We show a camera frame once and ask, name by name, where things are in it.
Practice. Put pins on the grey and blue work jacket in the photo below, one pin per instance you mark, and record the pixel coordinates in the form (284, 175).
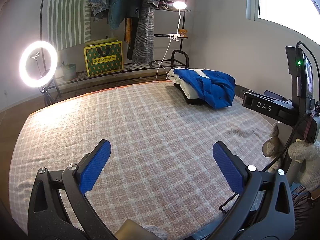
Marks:
(204, 86)

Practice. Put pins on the teal hanging jacket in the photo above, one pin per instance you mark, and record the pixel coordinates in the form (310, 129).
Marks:
(116, 13)

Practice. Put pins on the grey plaid hanging coat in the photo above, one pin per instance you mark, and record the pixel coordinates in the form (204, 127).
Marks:
(143, 46)

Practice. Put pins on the right hand in white glove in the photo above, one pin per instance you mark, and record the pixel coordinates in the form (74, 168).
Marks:
(300, 152)

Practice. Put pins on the white framed window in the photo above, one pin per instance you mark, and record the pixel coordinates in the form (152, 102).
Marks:
(301, 16)

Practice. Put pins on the white ring light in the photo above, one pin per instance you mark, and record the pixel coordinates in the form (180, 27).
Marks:
(33, 52)

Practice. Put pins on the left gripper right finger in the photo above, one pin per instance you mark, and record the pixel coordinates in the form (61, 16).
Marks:
(264, 207)

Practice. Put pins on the pink plaid bed blanket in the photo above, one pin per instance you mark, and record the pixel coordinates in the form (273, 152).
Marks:
(161, 169)

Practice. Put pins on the black camera box with cable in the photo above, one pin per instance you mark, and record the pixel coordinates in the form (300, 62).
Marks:
(300, 70)

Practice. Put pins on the green striped wall hanging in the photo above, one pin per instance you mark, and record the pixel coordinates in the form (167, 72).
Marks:
(69, 23)

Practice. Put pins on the small brown teddy bear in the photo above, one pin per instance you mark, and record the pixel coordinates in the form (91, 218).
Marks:
(182, 32)

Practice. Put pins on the black metal clothes rack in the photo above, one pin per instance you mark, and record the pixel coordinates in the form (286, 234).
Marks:
(129, 22)

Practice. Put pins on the small green plant pot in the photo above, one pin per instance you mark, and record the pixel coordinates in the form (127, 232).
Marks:
(69, 71)

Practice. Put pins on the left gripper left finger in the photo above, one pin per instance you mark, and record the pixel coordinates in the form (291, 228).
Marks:
(58, 207)

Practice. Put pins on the yellow green patterned box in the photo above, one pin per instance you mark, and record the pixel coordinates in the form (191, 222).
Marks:
(104, 58)

